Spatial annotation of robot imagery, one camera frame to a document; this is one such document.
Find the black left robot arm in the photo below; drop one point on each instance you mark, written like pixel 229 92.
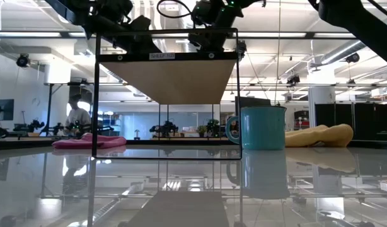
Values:
pixel 73 12

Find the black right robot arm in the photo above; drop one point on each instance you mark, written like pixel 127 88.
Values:
pixel 354 19

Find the yellow-orange folded cloth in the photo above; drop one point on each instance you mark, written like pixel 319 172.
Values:
pixel 322 135

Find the dark background monitor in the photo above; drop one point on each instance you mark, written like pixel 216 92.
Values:
pixel 251 101

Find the black frame wooden shelf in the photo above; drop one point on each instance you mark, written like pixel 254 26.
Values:
pixel 177 82

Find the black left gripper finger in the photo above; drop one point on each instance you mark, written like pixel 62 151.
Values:
pixel 147 45

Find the pink folded cloth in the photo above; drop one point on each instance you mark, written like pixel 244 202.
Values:
pixel 89 142

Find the black background stand frame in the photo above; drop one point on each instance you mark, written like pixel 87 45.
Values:
pixel 49 107

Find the black table frame rail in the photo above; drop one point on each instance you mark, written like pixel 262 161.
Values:
pixel 23 143

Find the dark wall monitor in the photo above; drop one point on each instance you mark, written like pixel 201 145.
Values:
pixel 2 109

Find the black hanging camera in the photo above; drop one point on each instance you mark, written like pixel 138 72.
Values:
pixel 22 60
pixel 353 58
pixel 293 80

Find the black room partition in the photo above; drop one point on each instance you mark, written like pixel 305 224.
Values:
pixel 363 121

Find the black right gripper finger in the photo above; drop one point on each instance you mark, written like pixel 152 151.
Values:
pixel 203 42

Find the teal enamel mug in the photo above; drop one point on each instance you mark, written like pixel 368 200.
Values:
pixel 263 129

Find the black background robot arm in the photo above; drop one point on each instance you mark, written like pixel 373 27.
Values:
pixel 165 128
pixel 29 126

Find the small green potted plant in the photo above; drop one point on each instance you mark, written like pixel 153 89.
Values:
pixel 201 130

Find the person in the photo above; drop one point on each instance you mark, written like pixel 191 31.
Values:
pixel 77 118

